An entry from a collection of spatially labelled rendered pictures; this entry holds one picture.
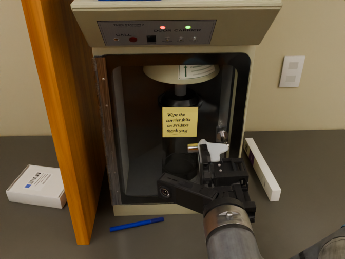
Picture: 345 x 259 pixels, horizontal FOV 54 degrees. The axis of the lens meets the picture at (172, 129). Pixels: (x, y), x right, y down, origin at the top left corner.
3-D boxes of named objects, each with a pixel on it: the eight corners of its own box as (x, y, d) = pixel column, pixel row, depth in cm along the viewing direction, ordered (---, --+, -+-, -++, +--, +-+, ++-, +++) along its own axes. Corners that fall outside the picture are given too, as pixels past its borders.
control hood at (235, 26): (90, 43, 65) (82, -13, 60) (257, 41, 66) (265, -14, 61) (78, 66, 56) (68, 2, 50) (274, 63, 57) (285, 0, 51)
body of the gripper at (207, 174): (239, 184, 68) (253, 232, 58) (196, 186, 68) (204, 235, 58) (242, 153, 64) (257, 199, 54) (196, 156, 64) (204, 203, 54)
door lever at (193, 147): (186, 142, 77) (185, 132, 76) (227, 139, 77) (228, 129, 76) (187, 155, 73) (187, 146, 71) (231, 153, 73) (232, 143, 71)
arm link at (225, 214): (205, 257, 55) (206, 221, 50) (202, 234, 58) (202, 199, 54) (252, 254, 55) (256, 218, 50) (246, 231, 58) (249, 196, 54)
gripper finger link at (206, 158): (207, 155, 70) (213, 187, 63) (198, 156, 70) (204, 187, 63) (208, 137, 67) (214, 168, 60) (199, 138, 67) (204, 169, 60)
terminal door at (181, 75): (115, 203, 88) (96, 54, 66) (232, 200, 89) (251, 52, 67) (114, 205, 87) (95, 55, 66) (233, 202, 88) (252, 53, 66)
